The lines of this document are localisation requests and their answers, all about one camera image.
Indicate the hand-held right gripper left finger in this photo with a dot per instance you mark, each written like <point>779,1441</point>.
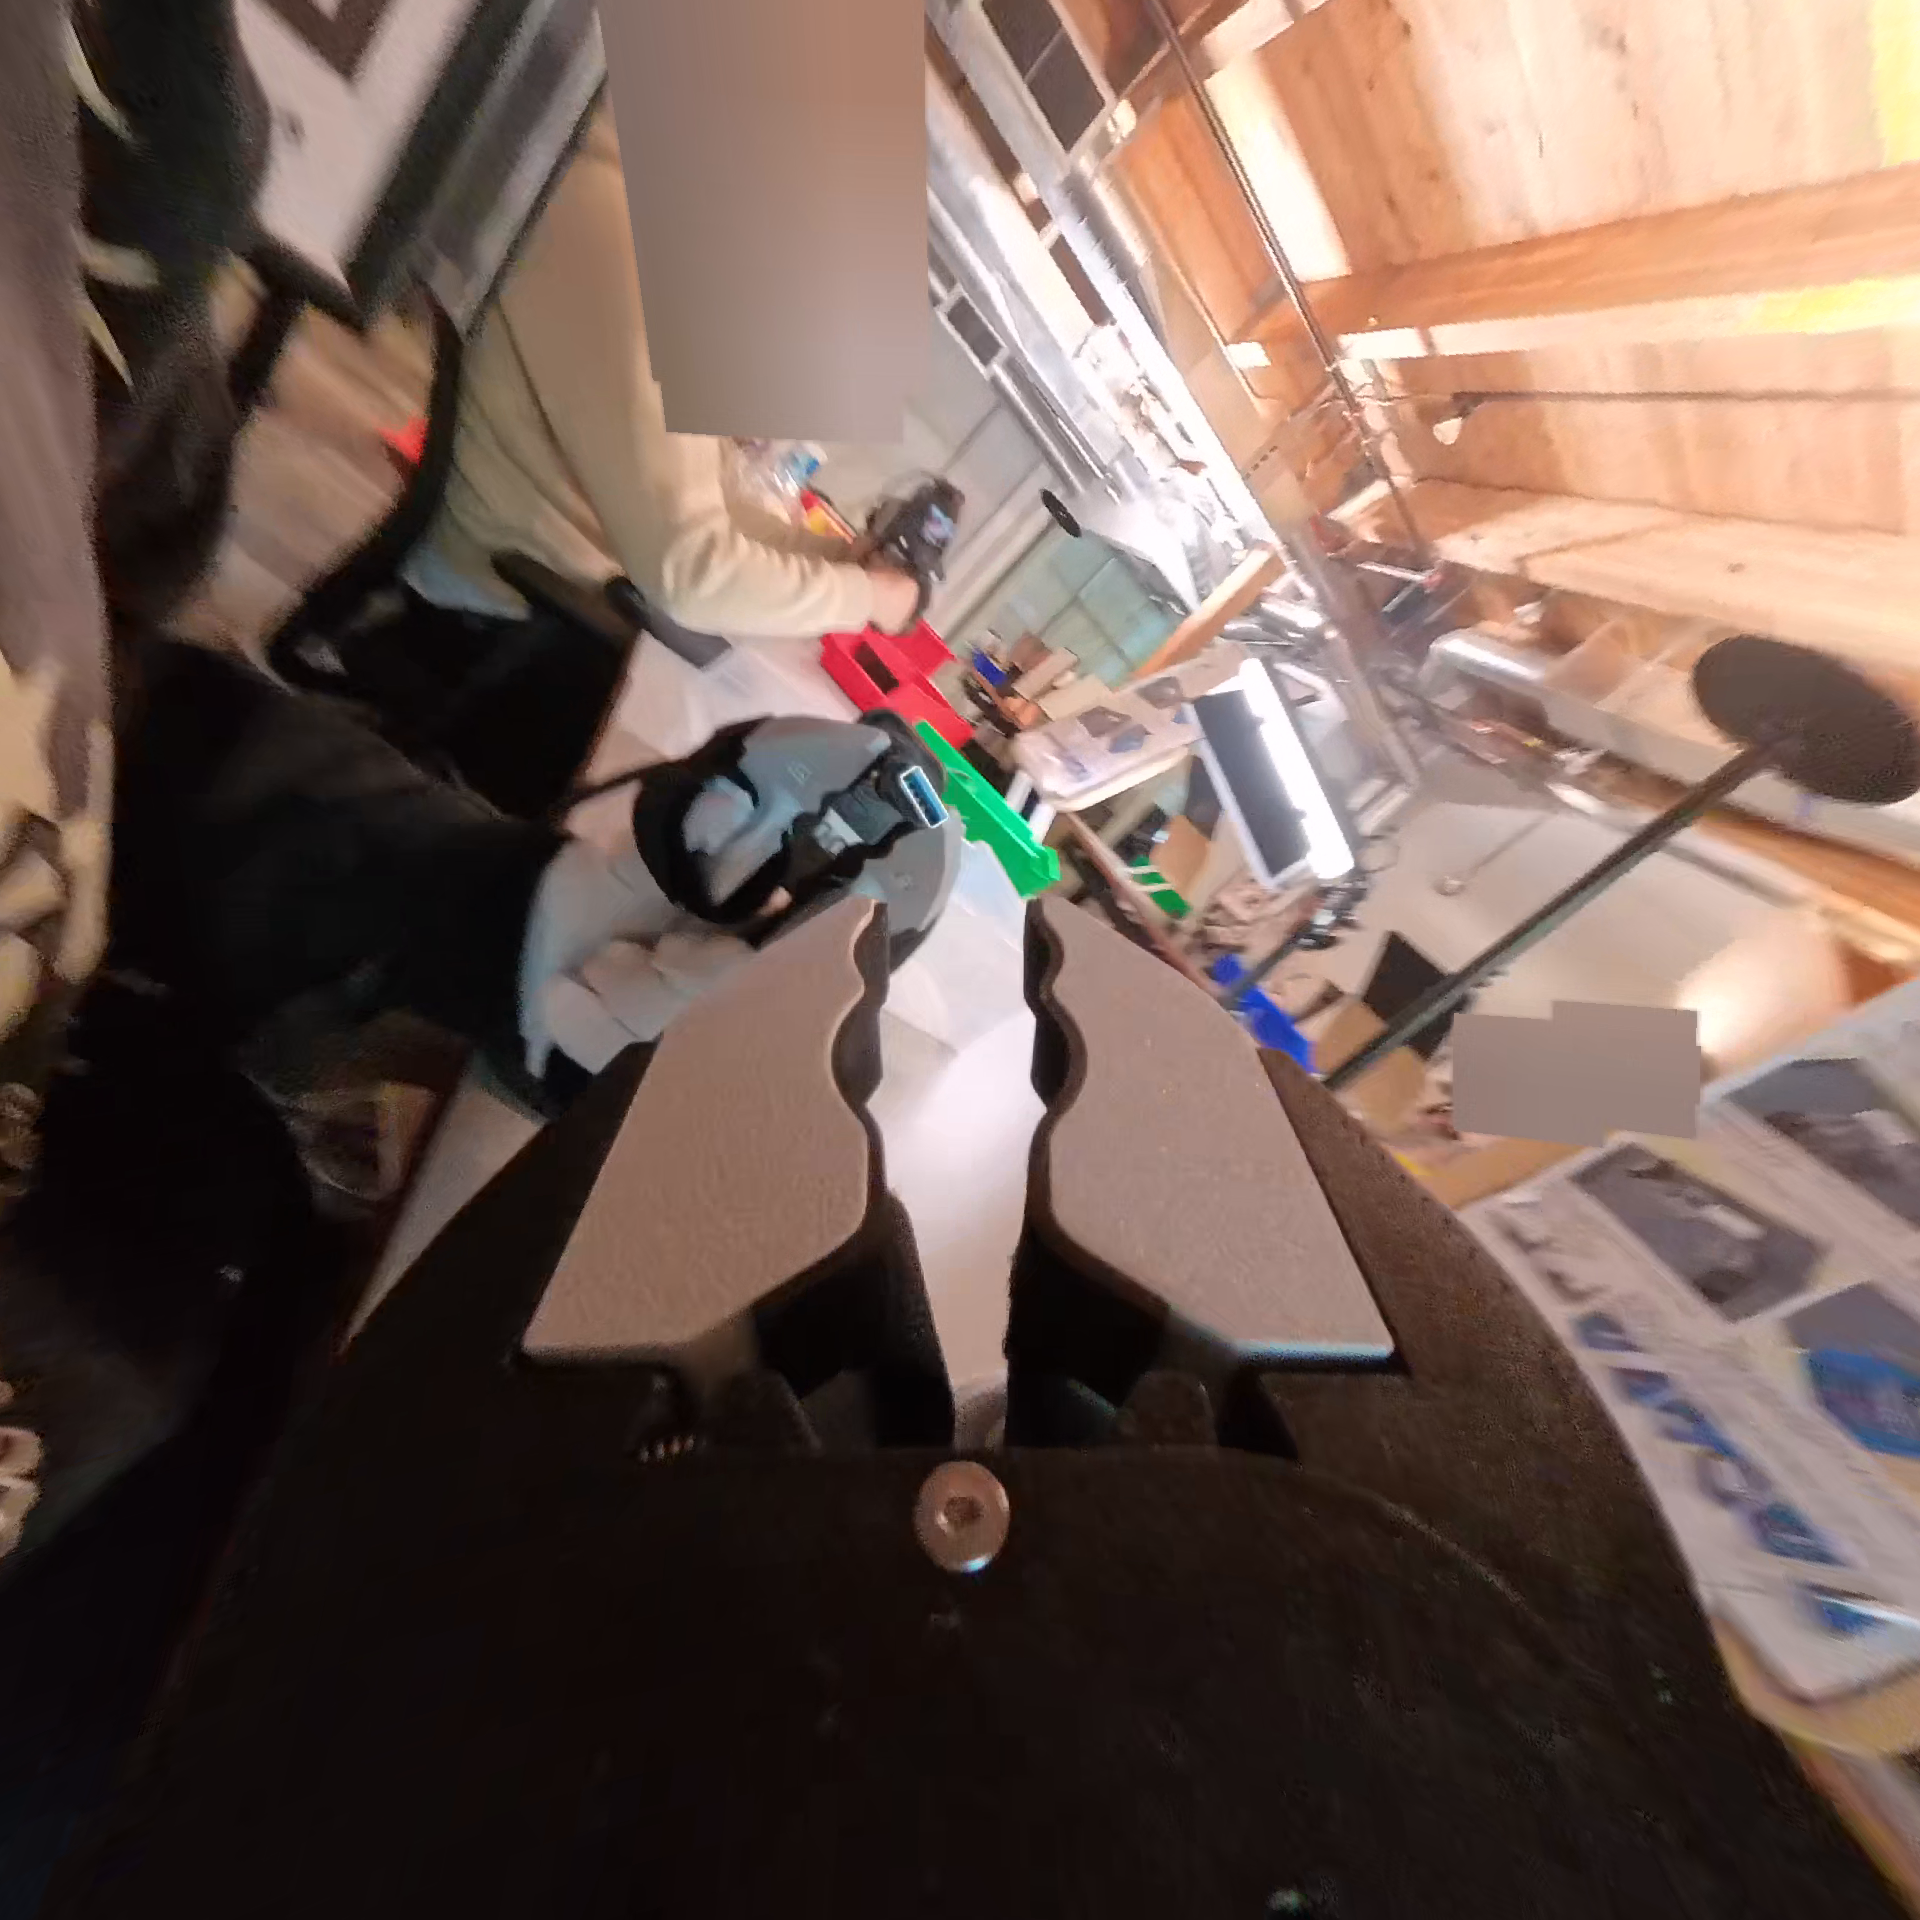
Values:
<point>722,1183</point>

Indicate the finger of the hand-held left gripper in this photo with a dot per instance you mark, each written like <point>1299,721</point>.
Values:
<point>796,761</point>
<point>922,883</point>

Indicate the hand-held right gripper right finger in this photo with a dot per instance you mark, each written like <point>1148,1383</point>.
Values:
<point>1200,1183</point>

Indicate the person's left forearm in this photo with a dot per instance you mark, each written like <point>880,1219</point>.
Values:
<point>330,841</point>

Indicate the person's left hand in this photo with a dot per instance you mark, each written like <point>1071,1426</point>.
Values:
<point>599,964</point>

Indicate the green plastic bin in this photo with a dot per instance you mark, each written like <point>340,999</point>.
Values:
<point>997,817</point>

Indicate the red plastic bin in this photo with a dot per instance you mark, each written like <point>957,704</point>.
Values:
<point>883,673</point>

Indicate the blue plastic bin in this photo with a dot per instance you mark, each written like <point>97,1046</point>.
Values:
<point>1274,1023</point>

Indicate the lit computer monitor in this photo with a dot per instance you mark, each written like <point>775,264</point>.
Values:
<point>1255,781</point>

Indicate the small black round disc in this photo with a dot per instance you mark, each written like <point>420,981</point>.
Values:
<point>1061,513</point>

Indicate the black round disc on pole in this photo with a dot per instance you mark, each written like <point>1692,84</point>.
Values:
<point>1797,721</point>

